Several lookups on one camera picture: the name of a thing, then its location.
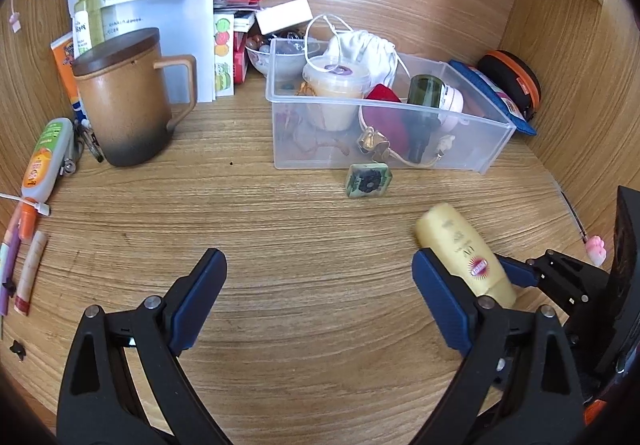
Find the purple pen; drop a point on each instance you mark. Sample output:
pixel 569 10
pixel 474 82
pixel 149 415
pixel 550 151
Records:
pixel 7 270

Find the green square flower tile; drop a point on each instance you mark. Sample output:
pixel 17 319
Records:
pixel 369 181

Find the black case with orange zip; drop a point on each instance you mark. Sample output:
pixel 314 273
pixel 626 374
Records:
pixel 510 75

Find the blue patchwork zip pouch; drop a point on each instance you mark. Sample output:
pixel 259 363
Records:
pixel 500 97

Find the clear plastic bin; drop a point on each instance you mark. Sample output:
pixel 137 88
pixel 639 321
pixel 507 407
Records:
pixel 310 135

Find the pen with pink paw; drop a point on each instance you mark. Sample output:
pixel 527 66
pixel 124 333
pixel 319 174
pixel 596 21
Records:
pixel 596 249

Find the dark wooden mug lid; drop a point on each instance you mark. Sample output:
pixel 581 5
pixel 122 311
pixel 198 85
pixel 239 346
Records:
pixel 117 52

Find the orange and white tube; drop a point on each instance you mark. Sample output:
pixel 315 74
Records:
pixel 65 70

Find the dark green glass bottle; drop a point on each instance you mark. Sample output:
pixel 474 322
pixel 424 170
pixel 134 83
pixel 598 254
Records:
pixel 424 95

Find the white cardboard box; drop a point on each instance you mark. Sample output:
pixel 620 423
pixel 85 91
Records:
pixel 282 16

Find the green spray bottle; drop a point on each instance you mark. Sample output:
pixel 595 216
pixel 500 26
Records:
pixel 87 0

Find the stack of booklets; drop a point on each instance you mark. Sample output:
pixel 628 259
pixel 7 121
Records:
pixel 242 0

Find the yellow lotion bottle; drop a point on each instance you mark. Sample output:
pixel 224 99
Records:
pixel 460 245

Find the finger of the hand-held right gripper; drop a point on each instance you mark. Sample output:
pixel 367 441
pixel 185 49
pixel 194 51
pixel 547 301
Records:
pixel 517 272

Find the brown ceramic mug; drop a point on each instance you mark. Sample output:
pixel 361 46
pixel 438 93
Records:
pixel 125 115

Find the metal clip bundle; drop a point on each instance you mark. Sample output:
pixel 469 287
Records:
pixel 82 145

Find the lidded beige plastic cup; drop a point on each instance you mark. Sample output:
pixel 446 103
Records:
pixel 335 90

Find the wooden desktop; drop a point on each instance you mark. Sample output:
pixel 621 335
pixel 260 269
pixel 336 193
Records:
pixel 300 235

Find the white round jar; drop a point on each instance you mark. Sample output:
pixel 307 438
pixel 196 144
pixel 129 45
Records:
pixel 454 100

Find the fruit sticker sheet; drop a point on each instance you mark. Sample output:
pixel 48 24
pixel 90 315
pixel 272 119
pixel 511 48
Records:
pixel 223 55

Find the white face mask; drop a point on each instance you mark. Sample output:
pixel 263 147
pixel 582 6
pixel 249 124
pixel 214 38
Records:
pixel 367 50

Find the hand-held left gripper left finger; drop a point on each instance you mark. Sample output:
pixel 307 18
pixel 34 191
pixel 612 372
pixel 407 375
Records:
pixel 200 300

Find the orange marker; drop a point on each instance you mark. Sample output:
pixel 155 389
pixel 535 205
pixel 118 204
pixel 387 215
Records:
pixel 28 222

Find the green and white glue tube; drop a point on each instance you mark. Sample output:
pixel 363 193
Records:
pixel 45 160

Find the patterned ceramic bowl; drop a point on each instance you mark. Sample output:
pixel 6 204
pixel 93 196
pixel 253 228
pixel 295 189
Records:
pixel 257 57

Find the small black clip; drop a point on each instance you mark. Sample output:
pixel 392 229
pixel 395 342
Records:
pixel 17 349

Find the pink lip balm stick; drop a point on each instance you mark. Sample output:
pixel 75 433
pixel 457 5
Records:
pixel 30 270

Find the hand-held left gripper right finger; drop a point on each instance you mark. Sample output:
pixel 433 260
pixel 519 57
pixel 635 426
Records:
pixel 440 300

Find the white printed papers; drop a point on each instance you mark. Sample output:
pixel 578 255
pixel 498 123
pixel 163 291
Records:
pixel 190 25

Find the small white charm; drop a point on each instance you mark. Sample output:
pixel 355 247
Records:
pixel 445 143

